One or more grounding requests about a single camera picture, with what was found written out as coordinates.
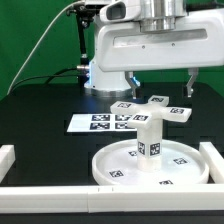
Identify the white fence block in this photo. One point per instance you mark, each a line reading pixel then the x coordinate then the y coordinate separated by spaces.
pixel 214 160
pixel 7 158

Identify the grey camera on stand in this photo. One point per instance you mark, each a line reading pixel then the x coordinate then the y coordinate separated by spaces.
pixel 96 3

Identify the white round table top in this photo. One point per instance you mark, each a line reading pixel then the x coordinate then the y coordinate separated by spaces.
pixel 123 163

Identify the white front fence bar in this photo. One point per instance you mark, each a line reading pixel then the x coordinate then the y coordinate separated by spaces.
pixel 91 199

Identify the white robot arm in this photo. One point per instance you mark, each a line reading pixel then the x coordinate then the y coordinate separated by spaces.
pixel 155 16

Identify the black camera stand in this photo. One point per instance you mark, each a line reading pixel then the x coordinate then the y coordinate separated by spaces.
pixel 83 20

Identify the white cross-shaped table base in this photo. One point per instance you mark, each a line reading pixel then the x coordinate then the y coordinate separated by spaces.
pixel 156 109

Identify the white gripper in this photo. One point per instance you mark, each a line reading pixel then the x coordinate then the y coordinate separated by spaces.
pixel 196 42

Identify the white right fence block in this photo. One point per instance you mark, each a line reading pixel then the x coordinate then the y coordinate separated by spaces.
pixel 214 160

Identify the white marker sheet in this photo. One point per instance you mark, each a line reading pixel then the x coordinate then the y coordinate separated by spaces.
pixel 98 123

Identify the white left fence block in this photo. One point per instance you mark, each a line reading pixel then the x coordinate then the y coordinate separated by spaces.
pixel 7 158

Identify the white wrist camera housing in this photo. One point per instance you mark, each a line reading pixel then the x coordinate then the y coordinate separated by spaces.
pixel 120 10

